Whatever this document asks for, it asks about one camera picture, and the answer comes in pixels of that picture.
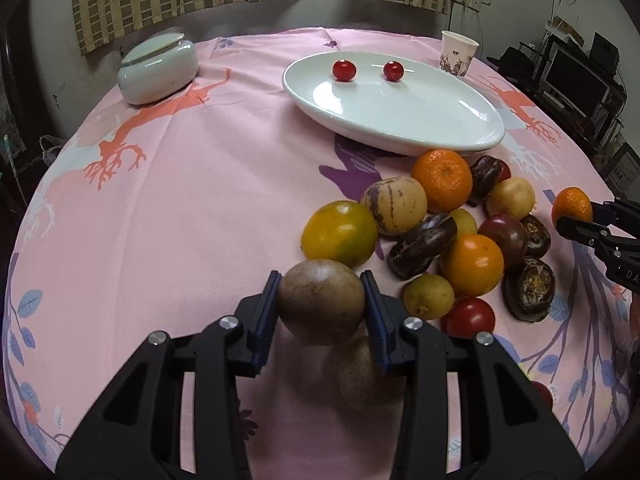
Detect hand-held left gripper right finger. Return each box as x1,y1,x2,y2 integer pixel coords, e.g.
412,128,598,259
359,270,586,480

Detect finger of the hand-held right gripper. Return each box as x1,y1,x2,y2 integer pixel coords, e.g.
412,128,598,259
589,201,640,236
556,216,619,249

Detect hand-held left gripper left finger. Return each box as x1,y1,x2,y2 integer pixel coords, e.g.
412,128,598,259
56,270,283,480

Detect small orange tangerine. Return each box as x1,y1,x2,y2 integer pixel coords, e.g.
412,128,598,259
551,187,594,231

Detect brown round fruit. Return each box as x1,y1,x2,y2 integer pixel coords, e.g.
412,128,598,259
277,259,367,346
336,335,407,413

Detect dark red round fruit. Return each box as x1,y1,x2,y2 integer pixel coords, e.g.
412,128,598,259
477,214,528,267
530,380,555,411

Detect yellow-green orange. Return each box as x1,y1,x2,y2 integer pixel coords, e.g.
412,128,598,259
300,200,379,269

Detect smooth orange fruit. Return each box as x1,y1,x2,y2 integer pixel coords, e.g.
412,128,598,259
440,233,505,297

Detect white oval plate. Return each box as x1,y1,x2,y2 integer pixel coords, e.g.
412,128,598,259
282,51,506,157

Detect small yellow round fruit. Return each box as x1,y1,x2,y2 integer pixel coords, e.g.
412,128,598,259
403,273,456,320
447,208,479,238

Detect large yellow round fruit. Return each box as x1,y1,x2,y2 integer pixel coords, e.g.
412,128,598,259
485,177,536,221

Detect large dark water chestnut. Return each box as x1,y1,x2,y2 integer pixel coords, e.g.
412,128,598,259
388,212,458,281

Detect striped pepino melon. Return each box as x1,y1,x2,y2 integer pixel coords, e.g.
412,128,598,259
360,176,429,237

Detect pink printed tablecloth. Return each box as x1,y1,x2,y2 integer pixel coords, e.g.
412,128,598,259
2,27,636,476

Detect black television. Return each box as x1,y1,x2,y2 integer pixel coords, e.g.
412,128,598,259
542,47,613,111

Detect large orange tangerine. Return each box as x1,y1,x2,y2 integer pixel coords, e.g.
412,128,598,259
411,149,474,214

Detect printed paper cup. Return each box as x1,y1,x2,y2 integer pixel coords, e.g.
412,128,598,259
439,30,480,77

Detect pale green ceramic jar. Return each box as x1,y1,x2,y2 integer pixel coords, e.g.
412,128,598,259
117,40,199,106

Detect pale green jar lid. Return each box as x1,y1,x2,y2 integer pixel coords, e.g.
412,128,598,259
121,31,185,67

